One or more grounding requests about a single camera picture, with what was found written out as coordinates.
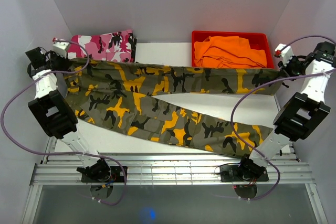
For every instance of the pink camouflage folded trousers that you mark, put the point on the pink camouflage folded trousers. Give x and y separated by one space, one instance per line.
119 46

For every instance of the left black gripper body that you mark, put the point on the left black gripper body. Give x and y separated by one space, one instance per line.
59 63

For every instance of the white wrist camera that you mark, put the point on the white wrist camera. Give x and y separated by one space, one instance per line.
60 47
284 52

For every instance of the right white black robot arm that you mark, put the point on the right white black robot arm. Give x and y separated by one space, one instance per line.
304 111

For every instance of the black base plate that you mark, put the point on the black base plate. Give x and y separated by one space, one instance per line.
229 173
103 175

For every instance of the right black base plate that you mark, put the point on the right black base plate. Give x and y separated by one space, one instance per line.
229 173

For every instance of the aluminium rail frame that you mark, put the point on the aluminium rail frame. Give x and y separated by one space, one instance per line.
155 164

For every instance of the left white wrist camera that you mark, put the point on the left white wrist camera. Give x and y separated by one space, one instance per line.
60 47

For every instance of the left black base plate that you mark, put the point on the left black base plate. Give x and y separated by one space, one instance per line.
103 175

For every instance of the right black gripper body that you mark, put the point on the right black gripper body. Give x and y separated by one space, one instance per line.
294 67

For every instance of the yellow camouflage trousers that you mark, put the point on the yellow camouflage trousers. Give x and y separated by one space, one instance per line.
141 100

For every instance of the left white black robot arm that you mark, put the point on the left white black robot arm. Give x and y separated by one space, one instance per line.
55 116

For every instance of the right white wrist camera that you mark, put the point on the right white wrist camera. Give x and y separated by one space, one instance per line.
284 52

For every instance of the red plastic bin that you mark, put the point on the red plastic bin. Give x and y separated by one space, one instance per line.
257 41

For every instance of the orange cloth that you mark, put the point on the orange cloth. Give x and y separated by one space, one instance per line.
228 52

